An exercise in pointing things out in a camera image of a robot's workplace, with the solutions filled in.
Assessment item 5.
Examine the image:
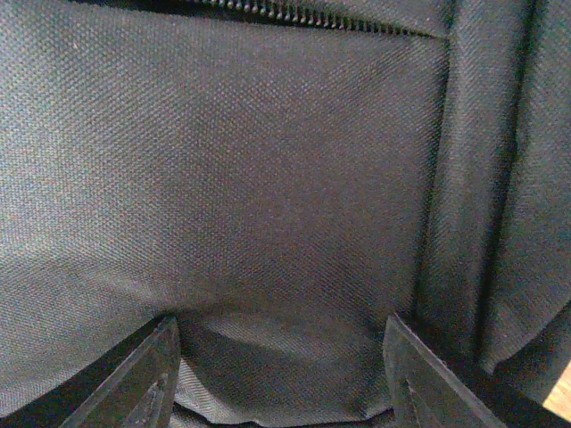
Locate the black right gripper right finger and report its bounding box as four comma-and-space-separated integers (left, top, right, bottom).
383, 315, 506, 428

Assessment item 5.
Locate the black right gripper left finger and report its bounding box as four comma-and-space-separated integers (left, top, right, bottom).
60, 315, 182, 428

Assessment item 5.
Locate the black student backpack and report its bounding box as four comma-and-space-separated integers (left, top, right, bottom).
1, 1, 570, 427

